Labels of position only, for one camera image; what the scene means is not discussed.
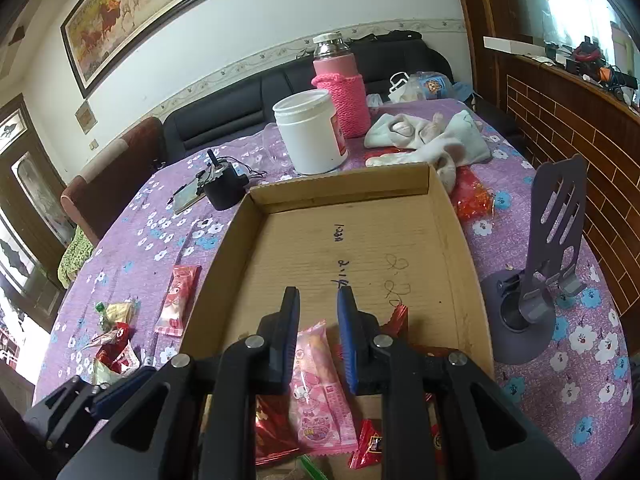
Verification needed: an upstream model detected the red yellow-label snack pack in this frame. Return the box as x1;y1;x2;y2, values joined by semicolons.
425;393;446;480

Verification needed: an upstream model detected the small red candy pack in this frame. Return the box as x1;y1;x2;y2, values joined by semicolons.
348;419;383;470

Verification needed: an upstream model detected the red foil snack bag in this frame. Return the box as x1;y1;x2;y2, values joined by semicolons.
255;394;299;466

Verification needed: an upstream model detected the white red sachet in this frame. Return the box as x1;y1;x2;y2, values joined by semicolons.
85;324;129;349

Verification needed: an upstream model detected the dark red foil pack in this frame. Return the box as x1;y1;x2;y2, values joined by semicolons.
381;304;452;358

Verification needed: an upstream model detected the clear green-edged pastry pack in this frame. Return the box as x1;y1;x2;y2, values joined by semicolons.
296;454;332;480

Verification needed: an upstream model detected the plastic bag with snacks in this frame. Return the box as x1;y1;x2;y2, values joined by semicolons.
388;72;454;103

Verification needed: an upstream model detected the purple phone stand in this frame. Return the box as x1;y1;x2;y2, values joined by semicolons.
480;155;587;365

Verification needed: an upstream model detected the pink cartoon snack pack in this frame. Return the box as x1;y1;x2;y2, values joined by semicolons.
154;266;201;337

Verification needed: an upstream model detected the green patterned cushion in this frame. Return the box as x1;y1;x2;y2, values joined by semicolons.
58;226;94;289

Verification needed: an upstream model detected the cardboard tray box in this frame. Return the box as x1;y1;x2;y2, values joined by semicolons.
181;164;494;373

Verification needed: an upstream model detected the wooden glass door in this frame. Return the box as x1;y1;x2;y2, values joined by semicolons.
1;94;65;332

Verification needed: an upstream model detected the smartphone with yellow case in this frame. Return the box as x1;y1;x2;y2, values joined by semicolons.
170;179;205;214

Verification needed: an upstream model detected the brown armchair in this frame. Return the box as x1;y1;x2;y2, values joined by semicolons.
60;117;165;245

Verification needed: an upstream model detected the white crumpled cloth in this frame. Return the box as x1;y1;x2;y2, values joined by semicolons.
363;110;491;194

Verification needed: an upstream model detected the white plastic jar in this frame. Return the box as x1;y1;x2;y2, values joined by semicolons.
272;89;348;176

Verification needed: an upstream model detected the black leather sofa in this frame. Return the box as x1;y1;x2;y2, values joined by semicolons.
162;29;457;162

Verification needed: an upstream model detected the wooden sideboard counter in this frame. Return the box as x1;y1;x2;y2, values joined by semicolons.
485;50;639;323

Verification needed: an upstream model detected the pink knitted thermos bottle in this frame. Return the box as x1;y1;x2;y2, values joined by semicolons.
311;32;371;139

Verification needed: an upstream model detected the white box on counter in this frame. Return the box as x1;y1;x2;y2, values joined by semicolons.
483;36;546;56

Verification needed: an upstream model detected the framed horse painting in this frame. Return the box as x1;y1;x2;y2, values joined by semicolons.
61;0;200;98

